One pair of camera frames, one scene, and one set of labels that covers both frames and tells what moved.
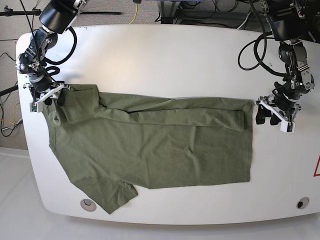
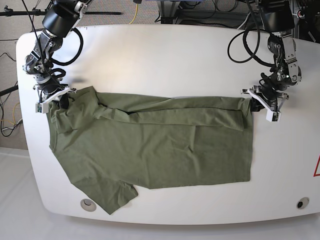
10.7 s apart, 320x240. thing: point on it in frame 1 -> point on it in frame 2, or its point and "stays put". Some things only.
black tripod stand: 36,11 stays put
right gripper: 283,105 -> 269,101
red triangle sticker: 314,174 stays put
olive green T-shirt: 111,143 stays put
